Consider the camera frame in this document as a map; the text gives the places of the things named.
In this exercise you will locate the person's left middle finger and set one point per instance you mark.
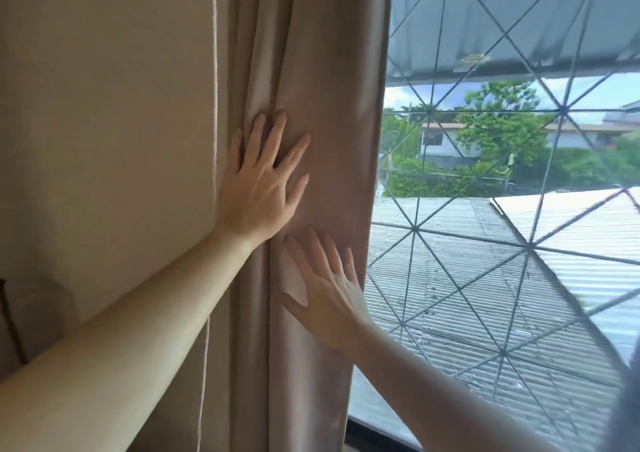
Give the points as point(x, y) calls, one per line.
point(274, 136)

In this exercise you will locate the person's right little finger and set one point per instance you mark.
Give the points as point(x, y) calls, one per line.
point(351, 265)

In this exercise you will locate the person's right thumb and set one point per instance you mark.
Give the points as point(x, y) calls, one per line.
point(295, 304)

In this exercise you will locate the person's right hand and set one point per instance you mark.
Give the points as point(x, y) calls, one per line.
point(335, 306)

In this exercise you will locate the person's right middle finger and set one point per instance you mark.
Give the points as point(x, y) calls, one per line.
point(320, 249)

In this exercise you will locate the metal diamond window grille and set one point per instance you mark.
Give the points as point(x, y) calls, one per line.
point(531, 244)

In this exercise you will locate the person's left thumb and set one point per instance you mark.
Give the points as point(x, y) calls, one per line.
point(298, 192)

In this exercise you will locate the white neighbouring house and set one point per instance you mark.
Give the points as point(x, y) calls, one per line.
point(442, 144)

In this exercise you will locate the white corrugated metal roof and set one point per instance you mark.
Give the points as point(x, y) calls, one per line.
point(590, 236)

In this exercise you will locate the person's left forearm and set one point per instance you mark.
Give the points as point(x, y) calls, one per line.
point(125, 346)

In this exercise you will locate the person's right forearm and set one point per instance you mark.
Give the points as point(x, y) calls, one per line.
point(435, 396)

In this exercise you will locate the green trees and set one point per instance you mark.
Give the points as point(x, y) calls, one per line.
point(500, 131)

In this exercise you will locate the person's left hand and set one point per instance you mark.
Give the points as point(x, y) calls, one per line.
point(257, 196)

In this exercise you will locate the black window frame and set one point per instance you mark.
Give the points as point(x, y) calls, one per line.
point(380, 439)

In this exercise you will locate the person's left little finger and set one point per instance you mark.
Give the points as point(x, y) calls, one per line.
point(235, 147)

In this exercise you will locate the grey translucent awning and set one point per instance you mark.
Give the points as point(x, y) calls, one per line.
point(500, 16)

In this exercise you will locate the beige fabric curtain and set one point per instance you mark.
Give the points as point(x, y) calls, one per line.
point(320, 81)

